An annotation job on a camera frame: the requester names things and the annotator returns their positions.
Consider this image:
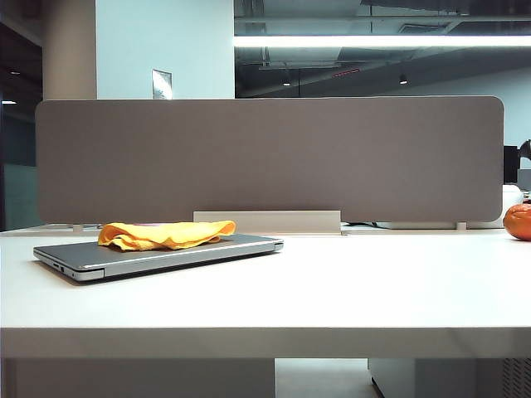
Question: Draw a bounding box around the yellow rag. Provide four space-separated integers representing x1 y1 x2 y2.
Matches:
97 219 237 252

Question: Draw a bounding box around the grey divider base plate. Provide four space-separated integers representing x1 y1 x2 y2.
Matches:
388 221 458 231

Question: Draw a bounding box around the orange mandarin fruit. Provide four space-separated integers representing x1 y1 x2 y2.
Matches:
502 203 531 241

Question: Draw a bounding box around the long white ceiling light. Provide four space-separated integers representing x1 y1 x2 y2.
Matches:
232 34 531 48

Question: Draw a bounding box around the beige cable tray cover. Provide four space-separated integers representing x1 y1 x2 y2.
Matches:
192 209 342 235

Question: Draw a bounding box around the framed wall poster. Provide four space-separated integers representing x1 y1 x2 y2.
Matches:
151 68 173 101

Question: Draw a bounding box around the grey-brown fabric desk divider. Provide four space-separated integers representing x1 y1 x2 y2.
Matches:
35 95 506 225

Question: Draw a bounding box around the silver grey closed laptop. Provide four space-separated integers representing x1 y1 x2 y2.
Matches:
32 232 285 284

